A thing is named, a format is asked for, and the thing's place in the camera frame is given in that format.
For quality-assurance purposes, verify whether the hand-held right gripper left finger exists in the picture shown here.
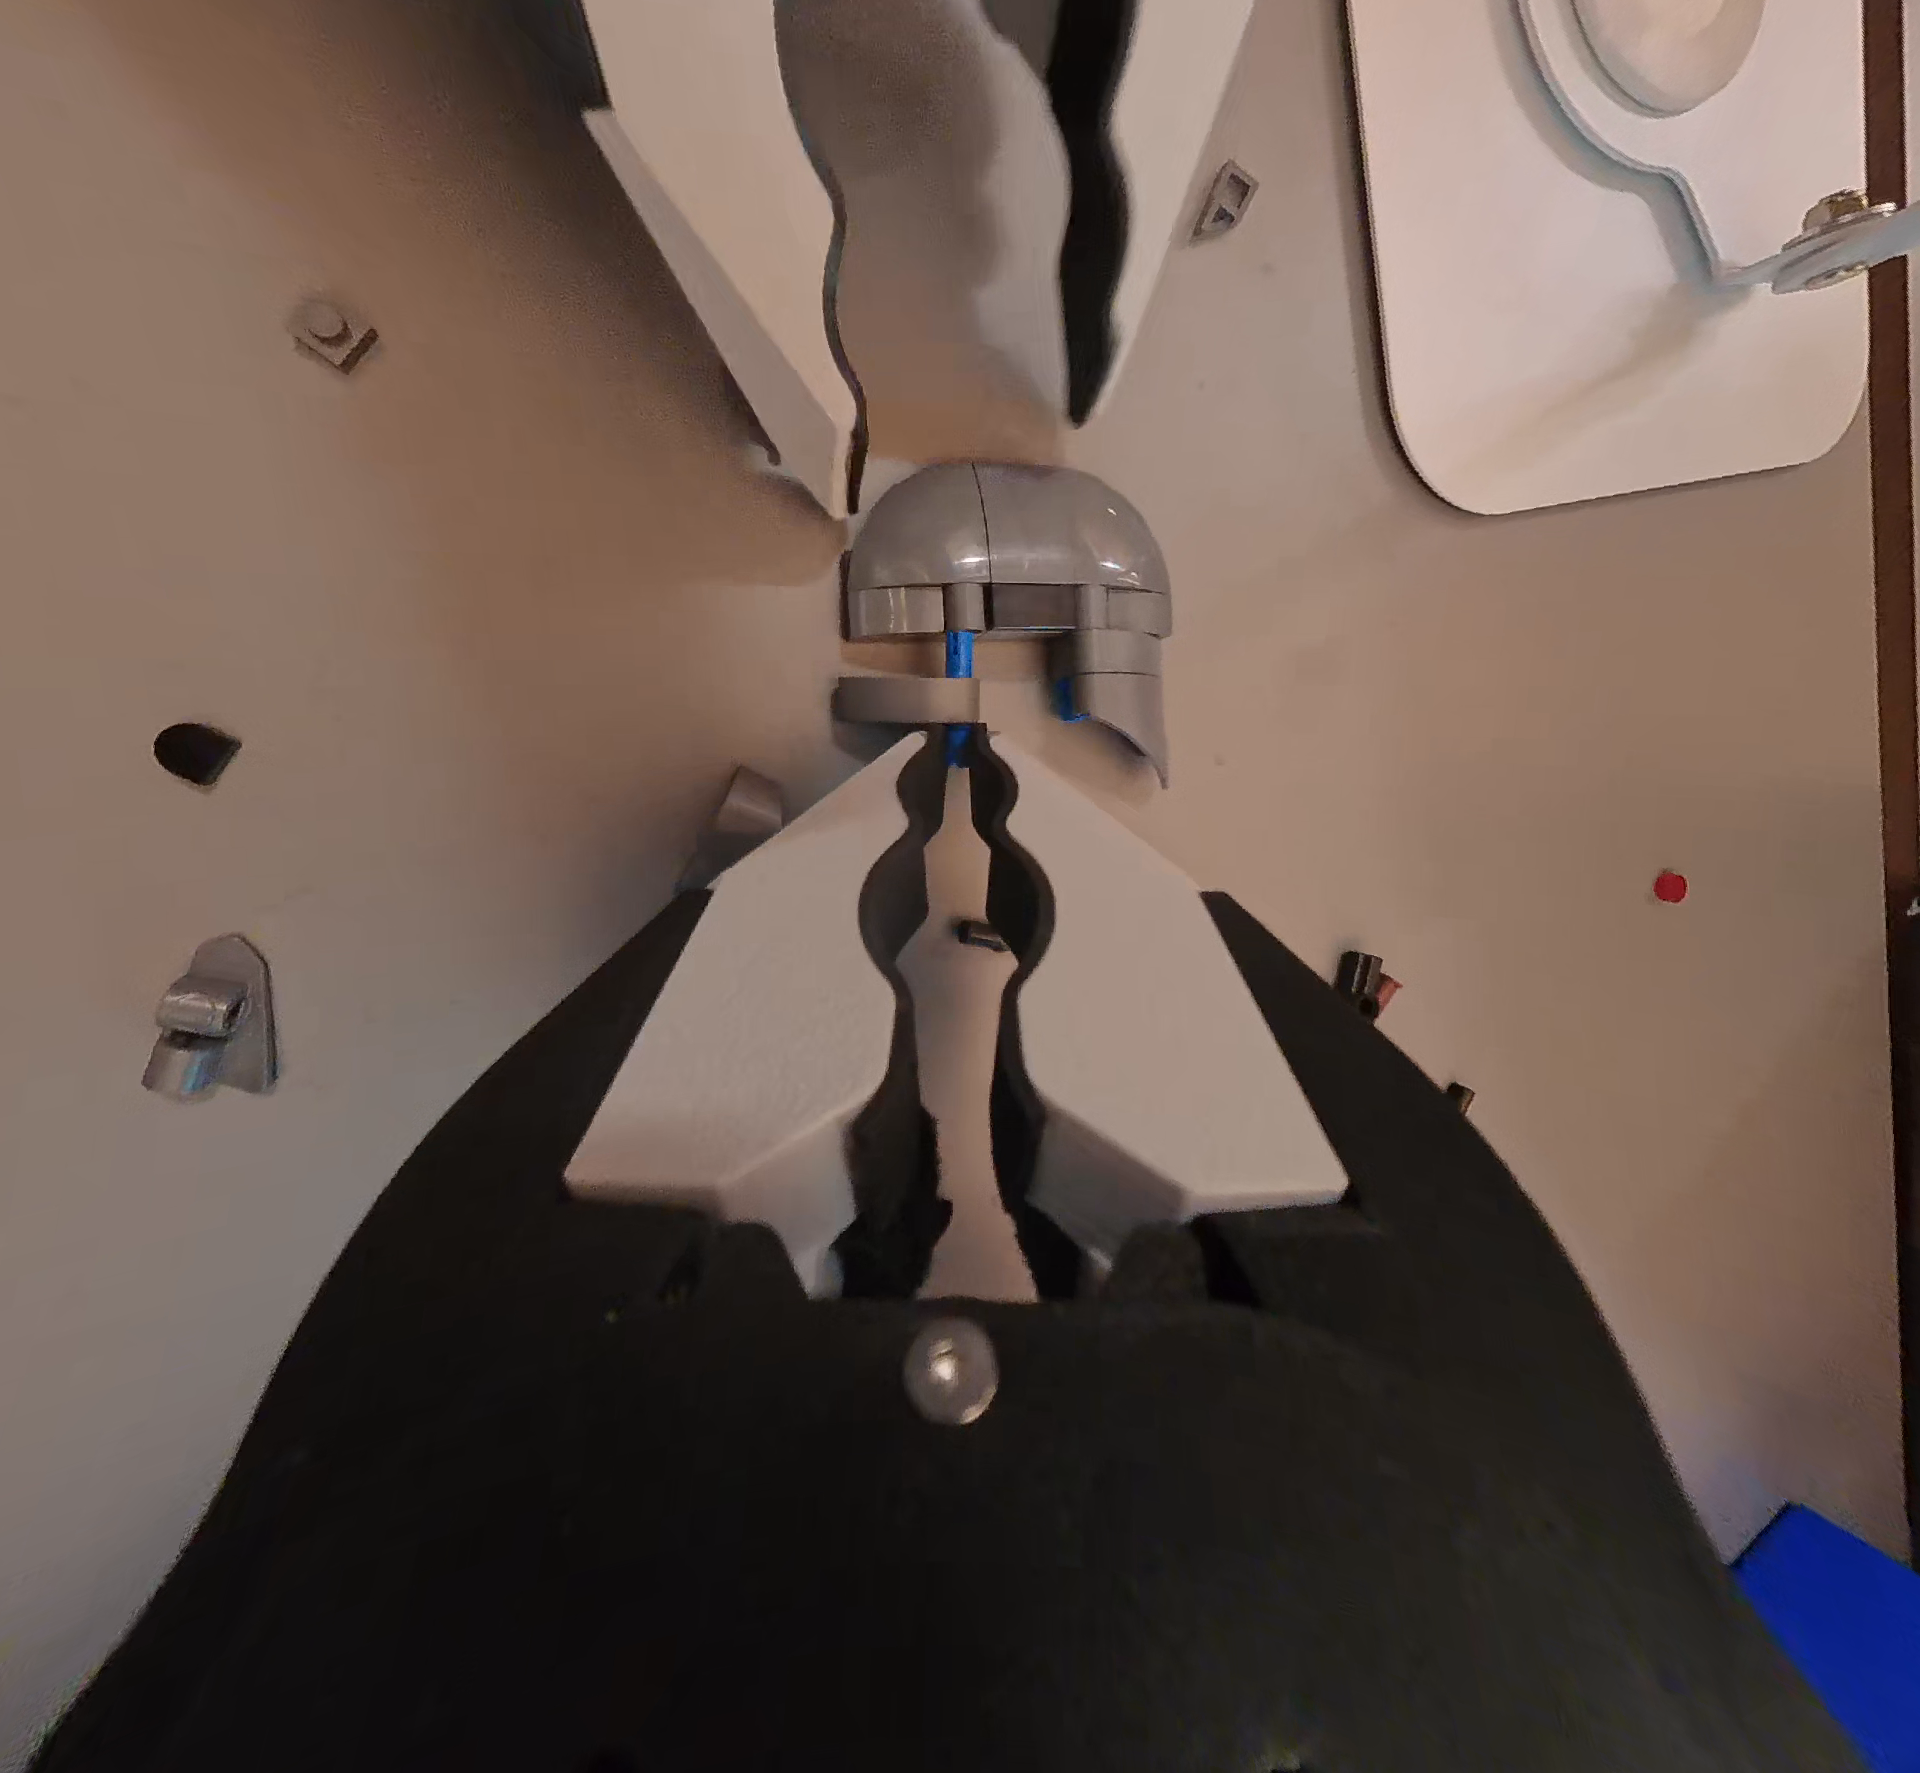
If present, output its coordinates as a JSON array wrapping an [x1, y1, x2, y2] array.
[[561, 730, 954, 1299]]

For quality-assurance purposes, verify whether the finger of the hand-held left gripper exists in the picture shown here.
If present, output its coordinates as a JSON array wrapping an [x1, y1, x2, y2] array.
[[958, 0, 1329, 429], [561, 0, 875, 522]]

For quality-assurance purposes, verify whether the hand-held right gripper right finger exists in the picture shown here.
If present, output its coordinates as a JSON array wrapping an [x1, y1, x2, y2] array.
[[974, 730, 1351, 1299]]

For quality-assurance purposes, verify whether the grey lego helmet assembly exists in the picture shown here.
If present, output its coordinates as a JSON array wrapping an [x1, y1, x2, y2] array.
[[840, 460, 1181, 791]]

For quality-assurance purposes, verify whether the grey square lego plate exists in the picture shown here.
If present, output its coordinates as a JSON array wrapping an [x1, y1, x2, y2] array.
[[284, 296, 379, 378]]

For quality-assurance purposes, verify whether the grey lego wedge with clip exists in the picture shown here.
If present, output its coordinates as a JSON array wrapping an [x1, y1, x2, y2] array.
[[138, 934, 282, 1101]]

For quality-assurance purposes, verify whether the white book stand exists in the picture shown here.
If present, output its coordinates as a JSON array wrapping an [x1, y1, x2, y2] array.
[[1328, 0, 1920, 518]]

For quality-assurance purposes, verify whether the blue plastic object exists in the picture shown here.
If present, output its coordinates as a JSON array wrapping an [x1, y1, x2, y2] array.
[[1725, 1502, 1920, 1773]]

